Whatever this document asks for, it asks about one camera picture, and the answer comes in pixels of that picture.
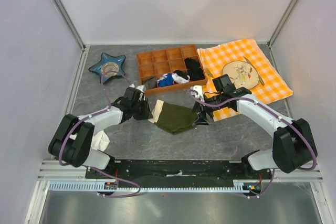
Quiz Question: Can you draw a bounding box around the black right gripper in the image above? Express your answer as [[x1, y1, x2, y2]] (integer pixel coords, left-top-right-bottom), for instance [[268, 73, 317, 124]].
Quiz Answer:
[[192, 93, 225, 126]]

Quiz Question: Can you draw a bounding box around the olive green underwear cream waistband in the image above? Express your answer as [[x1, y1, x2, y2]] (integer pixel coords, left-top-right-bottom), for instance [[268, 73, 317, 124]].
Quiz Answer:
[[148, 100, 197, 135]]

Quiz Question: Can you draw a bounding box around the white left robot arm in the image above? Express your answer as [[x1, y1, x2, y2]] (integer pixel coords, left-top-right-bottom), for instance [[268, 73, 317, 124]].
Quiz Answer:
[[48, 85, 152, 178]]

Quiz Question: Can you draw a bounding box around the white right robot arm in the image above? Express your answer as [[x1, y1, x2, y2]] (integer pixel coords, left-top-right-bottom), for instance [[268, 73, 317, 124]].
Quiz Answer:
[[188, 74, 318, 179]]

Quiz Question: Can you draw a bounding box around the grey rolled underwear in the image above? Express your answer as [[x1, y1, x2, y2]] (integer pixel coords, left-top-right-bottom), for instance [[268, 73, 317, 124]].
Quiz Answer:
[[143, 77, 157, 90]]

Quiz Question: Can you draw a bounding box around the blue white rolled underwear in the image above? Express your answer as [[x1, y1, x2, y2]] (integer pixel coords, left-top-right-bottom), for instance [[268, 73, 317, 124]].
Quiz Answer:
[[158, 73, 174, 88]]

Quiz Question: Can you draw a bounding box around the black white rolled underwear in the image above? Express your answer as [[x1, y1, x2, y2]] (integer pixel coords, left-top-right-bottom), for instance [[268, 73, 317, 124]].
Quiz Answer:
[[172, 70, 190, 84]]

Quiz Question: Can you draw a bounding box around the white underwear pile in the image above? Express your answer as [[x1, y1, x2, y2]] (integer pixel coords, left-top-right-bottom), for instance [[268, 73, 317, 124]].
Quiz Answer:
[[68, 129, 110, 153]]

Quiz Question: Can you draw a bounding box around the beige decorated plate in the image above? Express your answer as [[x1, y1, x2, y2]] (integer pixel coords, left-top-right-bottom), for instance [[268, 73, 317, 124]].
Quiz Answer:
[[222, 61, 259, 90]]

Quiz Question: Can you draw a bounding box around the brass fork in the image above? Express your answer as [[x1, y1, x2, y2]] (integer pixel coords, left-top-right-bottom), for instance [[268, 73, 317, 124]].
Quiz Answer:
[[204, 68, 214, 78]]

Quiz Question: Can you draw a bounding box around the orange checkered cloth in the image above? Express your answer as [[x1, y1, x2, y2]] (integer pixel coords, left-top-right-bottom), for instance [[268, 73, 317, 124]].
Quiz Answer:
[[196, 38, 293, 122]]

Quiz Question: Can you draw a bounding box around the brass knife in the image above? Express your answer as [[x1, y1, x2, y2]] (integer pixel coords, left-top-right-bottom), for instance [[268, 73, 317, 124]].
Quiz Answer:
[[243, 56, 266, 86]]

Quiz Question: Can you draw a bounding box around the blue star shaped dish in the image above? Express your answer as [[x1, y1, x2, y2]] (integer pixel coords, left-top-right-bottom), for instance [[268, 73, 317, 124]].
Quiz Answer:
[[88, 52, 126, 84]]

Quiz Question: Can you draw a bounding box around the orange compartment organizer box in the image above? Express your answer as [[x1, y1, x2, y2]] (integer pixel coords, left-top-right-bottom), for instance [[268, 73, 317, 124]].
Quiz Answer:
[[136, 45, 207, 96]]

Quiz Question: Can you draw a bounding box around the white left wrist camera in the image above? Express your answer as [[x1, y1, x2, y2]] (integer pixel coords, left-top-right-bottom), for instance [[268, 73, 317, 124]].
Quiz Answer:
[[127, 84, 147, 101]]

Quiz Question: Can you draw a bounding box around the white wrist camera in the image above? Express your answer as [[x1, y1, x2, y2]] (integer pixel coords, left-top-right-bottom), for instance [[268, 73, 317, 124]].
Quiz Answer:
[[190, 85, 204, 102], [127, 84, 147, 101]]

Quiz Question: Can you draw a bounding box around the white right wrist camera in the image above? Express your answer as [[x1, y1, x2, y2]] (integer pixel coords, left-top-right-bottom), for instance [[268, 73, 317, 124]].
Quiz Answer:
[[190, 85, 204, 102]]

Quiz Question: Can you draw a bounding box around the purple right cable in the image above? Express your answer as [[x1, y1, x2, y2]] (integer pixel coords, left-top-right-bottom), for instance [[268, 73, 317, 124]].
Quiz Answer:
[[189, 89, 318, 198]]

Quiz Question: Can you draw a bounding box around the purple cable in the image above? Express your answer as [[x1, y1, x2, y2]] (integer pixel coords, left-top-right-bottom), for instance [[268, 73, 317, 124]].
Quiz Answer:
[[58, 69, 142, 198], [189, 89, 318, 198]]

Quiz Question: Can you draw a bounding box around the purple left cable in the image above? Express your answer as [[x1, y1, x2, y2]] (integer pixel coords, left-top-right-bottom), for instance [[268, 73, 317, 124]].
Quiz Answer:
[[58, 69, 142, 198]]

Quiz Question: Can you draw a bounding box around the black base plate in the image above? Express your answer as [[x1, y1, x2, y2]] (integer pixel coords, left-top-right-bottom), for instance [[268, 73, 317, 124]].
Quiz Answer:
[[85, 159, 272, 186]]

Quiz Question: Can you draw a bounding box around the light blue cable duct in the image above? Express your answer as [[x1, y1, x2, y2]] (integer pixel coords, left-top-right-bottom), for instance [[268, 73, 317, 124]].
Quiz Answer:
[[48, 181, 261, 193]]

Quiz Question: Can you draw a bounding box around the aluminium front rail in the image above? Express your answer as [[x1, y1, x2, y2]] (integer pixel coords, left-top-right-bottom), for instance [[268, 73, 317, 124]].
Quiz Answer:
[[36, 159, 323, 183]]

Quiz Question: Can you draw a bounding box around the aluminium right frame post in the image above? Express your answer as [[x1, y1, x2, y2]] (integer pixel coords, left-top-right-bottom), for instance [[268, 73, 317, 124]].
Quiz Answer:
[[267, 0, 316, 49]]

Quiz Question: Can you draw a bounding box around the aluminium frame post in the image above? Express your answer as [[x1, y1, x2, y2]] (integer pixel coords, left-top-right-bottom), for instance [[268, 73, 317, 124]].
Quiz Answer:
[[267, 0, 316, 49], [36, 0, 87, 51]]

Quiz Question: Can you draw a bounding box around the aluminium left frame post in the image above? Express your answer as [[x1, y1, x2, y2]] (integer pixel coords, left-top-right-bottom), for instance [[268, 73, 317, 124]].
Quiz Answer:
[[36, 0, 87, 51]]

